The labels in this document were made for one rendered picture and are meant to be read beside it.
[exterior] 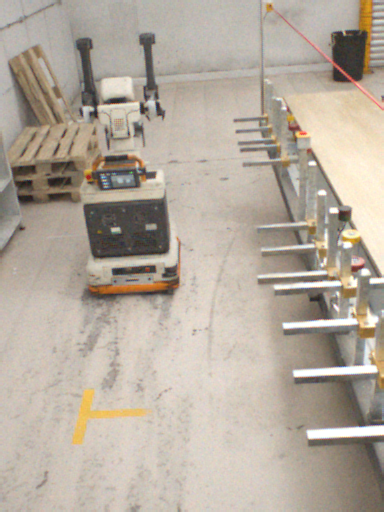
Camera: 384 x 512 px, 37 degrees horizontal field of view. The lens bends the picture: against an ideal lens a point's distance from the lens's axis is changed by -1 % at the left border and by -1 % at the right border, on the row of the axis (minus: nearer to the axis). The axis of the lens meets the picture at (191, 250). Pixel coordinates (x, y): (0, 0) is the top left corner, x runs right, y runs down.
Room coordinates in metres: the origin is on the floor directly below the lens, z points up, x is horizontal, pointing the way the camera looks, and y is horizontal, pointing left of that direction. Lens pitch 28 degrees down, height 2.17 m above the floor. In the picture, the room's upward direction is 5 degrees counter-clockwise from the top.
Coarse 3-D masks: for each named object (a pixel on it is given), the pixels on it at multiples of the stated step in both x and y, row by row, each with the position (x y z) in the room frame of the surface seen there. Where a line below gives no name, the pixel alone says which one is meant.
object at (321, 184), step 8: (288, 112) 4.81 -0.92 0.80; (312, 160) 3.70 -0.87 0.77; (320, 168) 3.44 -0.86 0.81; (320, 176) 3.42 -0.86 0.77; (320, 184) 3.42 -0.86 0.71; (328, 184) 3.18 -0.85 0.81; (328, 192) 3.17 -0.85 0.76; (328, 200) 3.17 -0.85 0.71; (336, 200) 2.96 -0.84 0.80; (328, 208) 3.15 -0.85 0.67; (360, 248) 2.42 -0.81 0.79; (352, 256) 2.56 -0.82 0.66; (360, 256) 2.41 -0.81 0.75; (368, 256) 2.29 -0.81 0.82; (368, 264) 2.27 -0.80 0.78; (376, 272) 2.15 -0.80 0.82; (376, 296) 2.12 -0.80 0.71; (376, 304) 2.11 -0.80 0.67; (376, 312) 2.10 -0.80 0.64
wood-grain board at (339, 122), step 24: (288, 96) 4.96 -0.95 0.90; (312, 96) 4.89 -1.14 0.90; (336, 96) 4.82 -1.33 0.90; (360, 96) 4.75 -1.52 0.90; (312, 120) 4.20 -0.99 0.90; (336, 120) 4.15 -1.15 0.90; (360, 120) 4.09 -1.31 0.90; (312, 144) 3.66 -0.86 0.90; (336, 144) 3.62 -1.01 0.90; (360, 144) 3.58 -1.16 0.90; (336, 168) 3.20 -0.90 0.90; (360, 168) 3.16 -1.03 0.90; (336, 192) 2.86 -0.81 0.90; (360, 192) 2.82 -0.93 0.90; (360, 216) 2.54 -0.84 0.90; (360, 240) 2.34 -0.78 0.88
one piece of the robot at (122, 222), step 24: (96, 168) 3.50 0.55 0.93; (96, 192) 3.48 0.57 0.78; (120, 192) 3.47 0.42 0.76; (144, 192) 3.46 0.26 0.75; (96, 216) 3.48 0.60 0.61; (120, 216) 3.47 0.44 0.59; (144, 216) 3.47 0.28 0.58; (168, 216) 3.63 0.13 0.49; (96, 240) 3.48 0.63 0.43; (120, 240) 3.47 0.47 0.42; (144, 240) 3.47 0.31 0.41; (168, 240) 3.48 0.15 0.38
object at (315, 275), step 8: (304, 272) 2.13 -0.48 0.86; (312, 272) 2.12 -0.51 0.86; (320, 272) 2.12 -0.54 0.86; (352, 272) 2.10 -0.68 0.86; (264, 280) 2.11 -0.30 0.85; (272, 280) 2.11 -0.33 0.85; (280, 280) 2.11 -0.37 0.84; (288, 280) 2.11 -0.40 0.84; (296, 280) 2.11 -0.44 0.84; (304, 280) 2.11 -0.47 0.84
